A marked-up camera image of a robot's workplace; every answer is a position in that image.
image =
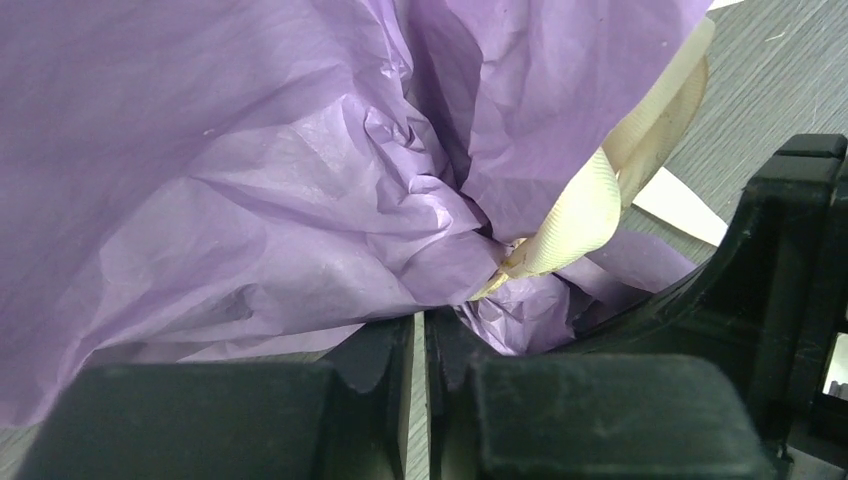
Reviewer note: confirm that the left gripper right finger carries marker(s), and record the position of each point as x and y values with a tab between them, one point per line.
721	376

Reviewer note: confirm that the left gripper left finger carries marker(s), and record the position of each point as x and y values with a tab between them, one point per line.
342	416

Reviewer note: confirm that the cream ribbon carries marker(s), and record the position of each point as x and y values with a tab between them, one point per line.
588	210

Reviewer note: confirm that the purple flower bouquet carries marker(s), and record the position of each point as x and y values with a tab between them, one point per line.
187	181

